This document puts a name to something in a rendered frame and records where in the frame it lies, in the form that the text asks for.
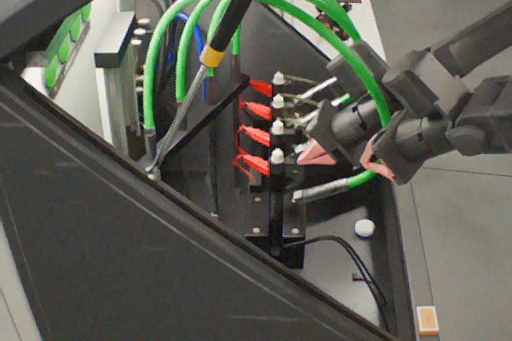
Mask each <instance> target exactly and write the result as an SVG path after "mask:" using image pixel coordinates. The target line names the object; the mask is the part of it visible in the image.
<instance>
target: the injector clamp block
mask: <svg viewBox="0 0 512 341"><path fill-rule="evenodd" d="M256 120H257V121H265V132H267V133H268V134H269V130H270V120H262V119H256ZM302 143H304V132H303V130H296V133H295V135H289V136H287V137H286V153H290V152H292V151H293V150H294V148H295V147H296V146H298V145H300V144H302ZM268 158H269V146H267V145H265V144H264V153H263V160H265V161H266V162H268ZM292 179H296V180H297V181H298V183H299V187H297V188H295V189H293V190H291V191H290V192H288V193H286V194H284V195H283V196H282V199H283V207H282V208H281V239H280V250H282V264H283V265H284V266H285V267H286V268H289V269H303V266H304V255H305V249H306V245H298V246H296V247H294V248H291V246H289V247H286V248H285V247H284V246H286V245H288V244H291V243H297V242H300V241H304V240H306V212H305V203H302V204H298V205H297V203H296V202H295V201H294V200H293V196H294V192H296V191H299V190H304V189H305V185H304V165H298V164H297V163H296V165H286V182H289V181H291V180H292ZM270 198H271V195H269V192H268V176H267V175H265V174H263V175H262V191H249V184H248V198H247V212H246V225H245V240H247V241H249V242H250V243H252V244H253V245H254V246H255V247H256V248H259V249H261V250H262V251H264V252H265V253H266V254H267V255H268V249H270V221H271V208H270Z"/></svg>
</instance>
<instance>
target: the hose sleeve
mask: <svg viewBox="0 0 512 341"><path fill-rule="evenodd" d="M349 178H350V177H346V178H342V179H340V180H335V181H333V182H330V183H327V184H324V185H321V186H316V187H313V188H310V189H304V190H303V192H302V197H303V199H304V200H306V201H311V200H315V199H320V198H324V197H327V196H331V195H334V194H337V193H341V192H345V191H348V190H350V189H352V188H353V187H352V188H351V187H350V186H349V185H348V179H349Z"/></svg>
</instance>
